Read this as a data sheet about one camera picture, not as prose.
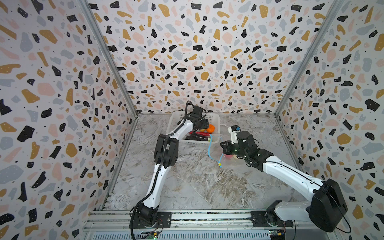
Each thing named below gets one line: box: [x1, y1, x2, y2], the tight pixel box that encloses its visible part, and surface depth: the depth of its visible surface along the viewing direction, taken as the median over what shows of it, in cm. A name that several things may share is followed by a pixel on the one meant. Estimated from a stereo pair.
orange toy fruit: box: [206, 124, 215, 134], surface depth 110 cm
